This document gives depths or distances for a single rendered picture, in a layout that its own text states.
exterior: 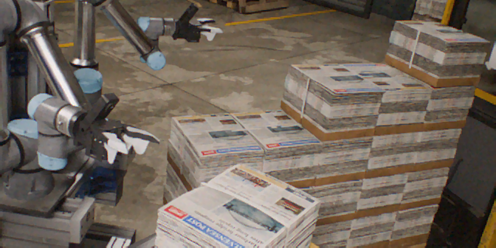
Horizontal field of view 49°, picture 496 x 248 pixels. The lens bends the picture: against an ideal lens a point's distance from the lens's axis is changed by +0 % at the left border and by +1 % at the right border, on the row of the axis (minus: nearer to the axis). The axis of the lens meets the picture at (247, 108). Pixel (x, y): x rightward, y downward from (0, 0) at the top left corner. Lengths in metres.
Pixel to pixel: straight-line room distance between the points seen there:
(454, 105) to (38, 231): 1.97
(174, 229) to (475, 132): 2.38
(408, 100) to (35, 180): 1.65
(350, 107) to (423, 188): 0.78
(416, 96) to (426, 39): 0.29
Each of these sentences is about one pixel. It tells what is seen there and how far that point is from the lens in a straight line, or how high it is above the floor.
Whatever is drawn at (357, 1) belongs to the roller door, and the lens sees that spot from 9.69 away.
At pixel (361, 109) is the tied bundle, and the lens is 2.44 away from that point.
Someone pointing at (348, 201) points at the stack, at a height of 0.49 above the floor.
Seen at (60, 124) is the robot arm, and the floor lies 1.22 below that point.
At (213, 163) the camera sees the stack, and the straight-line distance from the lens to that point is 2.15.
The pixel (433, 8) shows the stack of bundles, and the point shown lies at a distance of 7.24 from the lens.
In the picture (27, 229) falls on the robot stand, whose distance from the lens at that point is 1.91.
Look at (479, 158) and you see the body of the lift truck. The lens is 3.45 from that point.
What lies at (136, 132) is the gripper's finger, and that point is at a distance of 1.32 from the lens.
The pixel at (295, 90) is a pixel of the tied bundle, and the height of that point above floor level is 0.97.
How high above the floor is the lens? 1.82
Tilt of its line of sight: 22 degrees down
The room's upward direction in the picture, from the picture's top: 9 degrees clockwise
